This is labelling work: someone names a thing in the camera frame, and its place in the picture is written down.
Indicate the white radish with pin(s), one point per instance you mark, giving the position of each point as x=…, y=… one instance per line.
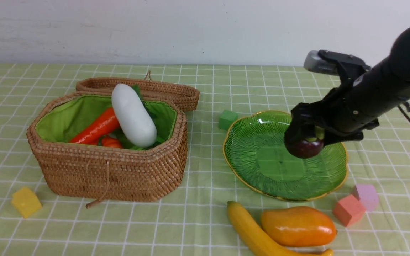
x=134, y=120

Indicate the orange mango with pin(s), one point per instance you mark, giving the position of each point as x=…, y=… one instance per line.
x=299, y=226

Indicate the woven wicker basket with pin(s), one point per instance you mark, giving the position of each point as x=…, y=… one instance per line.
x=101, y=173

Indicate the woven basket lid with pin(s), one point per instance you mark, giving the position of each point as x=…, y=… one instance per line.
x=185, y=97

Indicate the orange pumpkin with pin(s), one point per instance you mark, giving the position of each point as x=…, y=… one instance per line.
x=108, y=141

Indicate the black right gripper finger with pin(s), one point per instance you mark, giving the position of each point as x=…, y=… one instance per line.
x=299, y=134
x=332, y=138

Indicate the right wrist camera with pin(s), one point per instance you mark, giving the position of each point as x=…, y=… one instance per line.
x=345, y=66

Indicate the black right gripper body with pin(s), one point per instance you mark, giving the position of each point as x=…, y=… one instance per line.
x=333, y=113

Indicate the orange foam cube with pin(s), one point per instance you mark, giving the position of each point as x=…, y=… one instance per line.
x=349, y=210

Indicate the yellow foam cube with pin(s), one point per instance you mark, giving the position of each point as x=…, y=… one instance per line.
x=26, y=202

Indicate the green foam cube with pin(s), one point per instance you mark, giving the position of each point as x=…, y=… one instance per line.
x=226, y=119

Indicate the pink foam cube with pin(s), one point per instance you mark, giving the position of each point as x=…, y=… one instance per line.
x=366, y=195

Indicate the purple mangosteen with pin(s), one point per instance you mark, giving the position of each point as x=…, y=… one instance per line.
x=310, y=150

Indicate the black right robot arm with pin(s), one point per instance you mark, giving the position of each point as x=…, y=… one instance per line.
x=364, y=94

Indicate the orange carrot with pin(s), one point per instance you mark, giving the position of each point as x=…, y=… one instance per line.
x=105, y=124

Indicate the green checkered tablecloth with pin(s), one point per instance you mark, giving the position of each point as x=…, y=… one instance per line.
x=192, y=220

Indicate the yellow banana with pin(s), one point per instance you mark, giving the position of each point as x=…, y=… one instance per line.
x=252, y=233

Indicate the green glass leaf plate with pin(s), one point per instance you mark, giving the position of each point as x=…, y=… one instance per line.
x=254, y=150

